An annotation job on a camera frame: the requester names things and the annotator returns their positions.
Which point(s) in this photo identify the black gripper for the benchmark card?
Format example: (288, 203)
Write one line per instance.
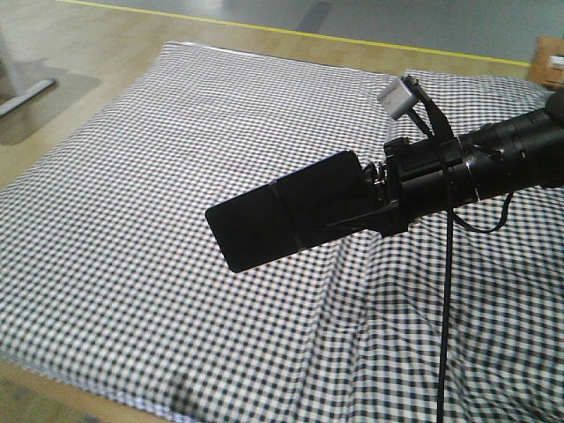
(415, 180)

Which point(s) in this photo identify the black smartphone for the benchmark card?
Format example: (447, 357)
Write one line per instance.
(287, 215)

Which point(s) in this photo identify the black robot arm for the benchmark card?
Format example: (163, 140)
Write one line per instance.
(519, 153)

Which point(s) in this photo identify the grey desk leg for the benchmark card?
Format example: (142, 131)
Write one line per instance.
(12, 101)

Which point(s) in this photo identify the white charger adapter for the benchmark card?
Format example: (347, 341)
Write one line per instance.
(556, 62)

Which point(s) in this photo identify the wooden nightstand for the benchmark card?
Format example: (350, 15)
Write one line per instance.
(539, 72)

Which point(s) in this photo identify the black white checkered bedsheet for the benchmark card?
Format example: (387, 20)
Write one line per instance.
(112, 280)

